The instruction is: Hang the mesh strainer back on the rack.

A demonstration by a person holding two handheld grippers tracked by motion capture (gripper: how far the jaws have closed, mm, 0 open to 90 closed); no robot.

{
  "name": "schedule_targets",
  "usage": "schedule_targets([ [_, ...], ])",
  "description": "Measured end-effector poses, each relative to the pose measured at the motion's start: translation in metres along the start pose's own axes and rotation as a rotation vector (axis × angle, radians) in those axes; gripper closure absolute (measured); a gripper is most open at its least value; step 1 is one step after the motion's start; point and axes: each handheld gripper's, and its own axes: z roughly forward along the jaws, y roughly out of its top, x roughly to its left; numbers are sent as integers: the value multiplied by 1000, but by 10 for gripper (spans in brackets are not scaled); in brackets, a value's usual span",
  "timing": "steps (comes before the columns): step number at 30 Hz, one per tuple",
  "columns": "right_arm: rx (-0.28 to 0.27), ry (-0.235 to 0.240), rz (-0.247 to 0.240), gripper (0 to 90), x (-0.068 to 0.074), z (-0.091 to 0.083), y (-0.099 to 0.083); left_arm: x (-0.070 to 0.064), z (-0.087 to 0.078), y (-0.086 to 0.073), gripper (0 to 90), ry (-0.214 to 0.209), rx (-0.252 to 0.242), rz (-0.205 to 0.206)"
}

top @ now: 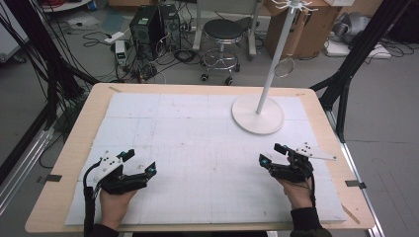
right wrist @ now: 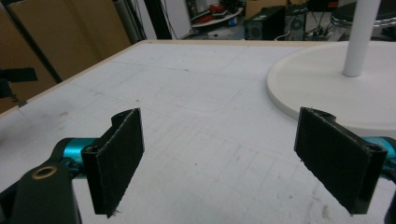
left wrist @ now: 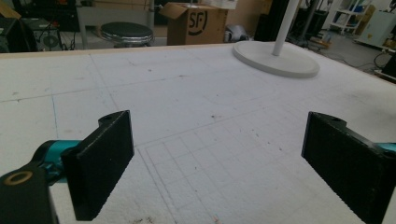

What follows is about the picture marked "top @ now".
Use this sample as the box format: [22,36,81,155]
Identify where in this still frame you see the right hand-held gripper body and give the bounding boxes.
[267,141,338,184]

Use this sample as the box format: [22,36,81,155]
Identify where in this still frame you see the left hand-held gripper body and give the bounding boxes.
[94,150,150,196]

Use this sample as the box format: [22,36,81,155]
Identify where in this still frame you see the white hook stand rack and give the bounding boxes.
[230,0,320,136]

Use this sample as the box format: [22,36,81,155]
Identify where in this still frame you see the wooden-handled mesh strainer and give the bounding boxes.
[273,9,311,80]

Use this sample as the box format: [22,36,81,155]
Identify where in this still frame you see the person's right hand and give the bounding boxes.
[278,177,314,211]

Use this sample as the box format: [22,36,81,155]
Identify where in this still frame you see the person's left hand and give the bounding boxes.
[99,189,138,231]

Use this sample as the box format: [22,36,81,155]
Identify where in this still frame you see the wooden table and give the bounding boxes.
[25,82,377,234]

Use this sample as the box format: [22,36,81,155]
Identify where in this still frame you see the white grid mat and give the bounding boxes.
[64,92,348,227]

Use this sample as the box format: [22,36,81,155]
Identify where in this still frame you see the white power supply unit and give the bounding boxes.
[114,39,128,67]

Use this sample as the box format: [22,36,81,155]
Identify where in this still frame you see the black metal stand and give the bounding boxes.
[309,0,414,144]
[0,0,100,131]

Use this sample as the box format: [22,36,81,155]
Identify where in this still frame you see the cardboard box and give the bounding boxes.
[264,0,343,61]

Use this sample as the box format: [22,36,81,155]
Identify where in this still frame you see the white power strip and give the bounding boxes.
[104,31,126,45]

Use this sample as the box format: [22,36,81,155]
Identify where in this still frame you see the large black computer tower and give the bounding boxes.
[128,5,163,61]

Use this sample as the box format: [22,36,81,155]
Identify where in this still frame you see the black round stool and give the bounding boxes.
[200,18,254,86]

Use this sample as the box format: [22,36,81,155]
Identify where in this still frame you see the slim black computer tower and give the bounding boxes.
[159,3,182,51]

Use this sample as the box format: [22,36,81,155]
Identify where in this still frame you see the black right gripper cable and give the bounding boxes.
[304,177,317,208]

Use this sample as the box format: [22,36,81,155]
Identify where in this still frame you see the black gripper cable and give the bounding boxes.
[304,177,317,208]
[82,157,104,237]

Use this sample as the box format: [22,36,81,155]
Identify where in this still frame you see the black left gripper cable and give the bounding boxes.
[82,157,104,237]

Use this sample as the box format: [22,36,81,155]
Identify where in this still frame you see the aluminium rail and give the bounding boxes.
[325,110,385,237]
[0,126,56,216]

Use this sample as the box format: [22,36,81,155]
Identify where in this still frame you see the coiled black cable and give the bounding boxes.
[173,48,200,66]

